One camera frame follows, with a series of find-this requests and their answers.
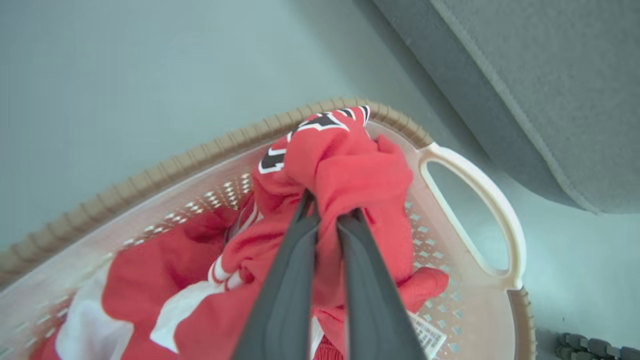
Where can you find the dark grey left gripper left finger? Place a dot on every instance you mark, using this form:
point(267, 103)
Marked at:
point(285, 290)

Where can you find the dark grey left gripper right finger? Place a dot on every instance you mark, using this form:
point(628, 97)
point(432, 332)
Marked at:
point(372, 300)

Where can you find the red jersey with white stripes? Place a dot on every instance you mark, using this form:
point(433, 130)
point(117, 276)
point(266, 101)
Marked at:
point(350, 165)

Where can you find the cream laundry basket brown rim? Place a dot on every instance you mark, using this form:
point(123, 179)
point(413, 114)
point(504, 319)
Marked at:
point(480, 320)

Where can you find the white barcode label sticker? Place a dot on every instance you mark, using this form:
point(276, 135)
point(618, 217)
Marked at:
point(430, 337)

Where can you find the grey fabric sofa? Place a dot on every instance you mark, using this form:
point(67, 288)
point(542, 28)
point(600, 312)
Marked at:
point(550, 75)

